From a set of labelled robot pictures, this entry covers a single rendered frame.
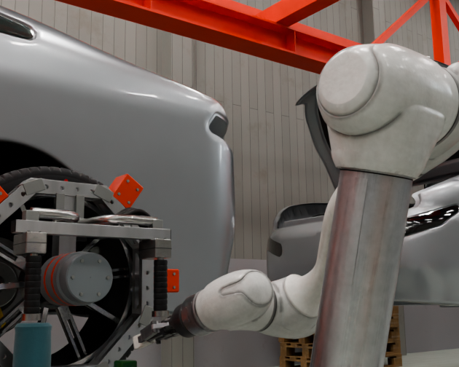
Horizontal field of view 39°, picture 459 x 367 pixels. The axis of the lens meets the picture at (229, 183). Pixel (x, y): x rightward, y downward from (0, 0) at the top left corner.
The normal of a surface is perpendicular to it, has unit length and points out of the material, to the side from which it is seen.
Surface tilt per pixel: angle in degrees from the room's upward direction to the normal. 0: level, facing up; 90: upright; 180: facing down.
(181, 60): 90
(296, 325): 140
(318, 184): 90
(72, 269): 90
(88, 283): 90
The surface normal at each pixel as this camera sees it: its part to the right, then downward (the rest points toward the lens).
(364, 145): -0.51, 0.29
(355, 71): -0.70, -0.21
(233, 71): 0.62, -0.15
